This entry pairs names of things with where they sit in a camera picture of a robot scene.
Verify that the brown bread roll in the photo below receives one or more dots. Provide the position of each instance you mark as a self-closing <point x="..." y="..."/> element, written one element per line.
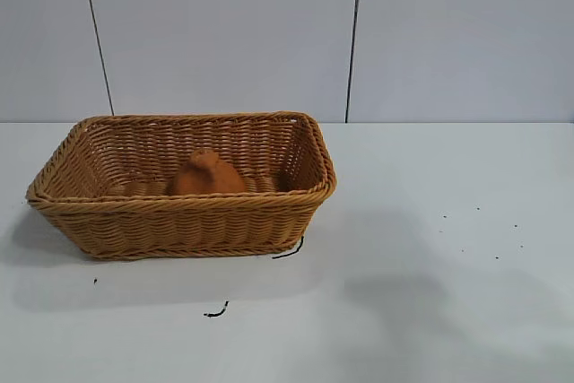
<point x="206" y="176"/>

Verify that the brown woven wicker basket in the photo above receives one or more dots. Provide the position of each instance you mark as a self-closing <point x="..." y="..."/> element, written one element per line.
<point x="188" y="221"/>

